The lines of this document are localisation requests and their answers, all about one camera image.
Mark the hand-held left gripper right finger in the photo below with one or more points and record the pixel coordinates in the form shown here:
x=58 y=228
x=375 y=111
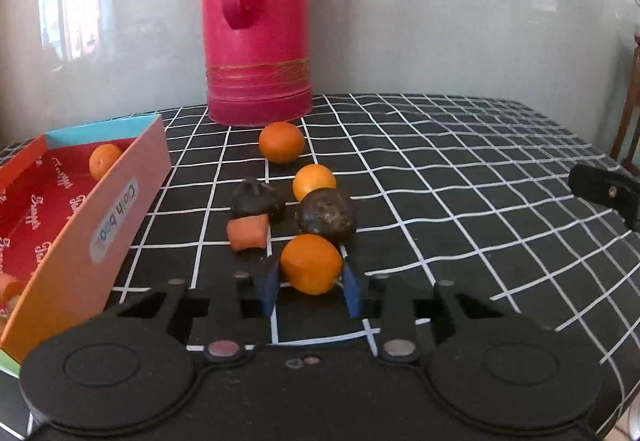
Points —
x=353 y=292

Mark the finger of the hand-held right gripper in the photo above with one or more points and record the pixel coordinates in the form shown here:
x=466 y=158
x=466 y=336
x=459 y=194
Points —
x=600 y=186

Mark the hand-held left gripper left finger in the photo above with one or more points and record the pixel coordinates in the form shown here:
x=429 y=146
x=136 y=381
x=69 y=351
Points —
x=269 y=288

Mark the orange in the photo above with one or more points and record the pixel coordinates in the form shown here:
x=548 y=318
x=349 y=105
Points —
x=103 y=160
x=311 y=264
x=314 y=180
x=281 y=142

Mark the orange cardboard box red inside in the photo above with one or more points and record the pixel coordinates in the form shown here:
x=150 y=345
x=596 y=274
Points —
x=75 y=241

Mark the orange carrot piece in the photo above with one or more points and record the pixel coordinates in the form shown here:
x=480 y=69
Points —
x=247 y=232
x=10 y=288

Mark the dark brown wrinkled fruit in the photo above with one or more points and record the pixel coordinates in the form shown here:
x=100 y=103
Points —
x=256 y=198
x=326 y=217

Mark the brown wooden chair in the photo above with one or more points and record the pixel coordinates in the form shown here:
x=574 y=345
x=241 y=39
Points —
x=627 y=101

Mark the black white checked tablecloth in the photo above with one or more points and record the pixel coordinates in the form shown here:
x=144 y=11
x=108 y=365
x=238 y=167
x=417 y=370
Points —
x=450 y=201

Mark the red metal thermos jug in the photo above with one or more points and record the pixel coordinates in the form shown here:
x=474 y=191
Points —
x=255 y=31

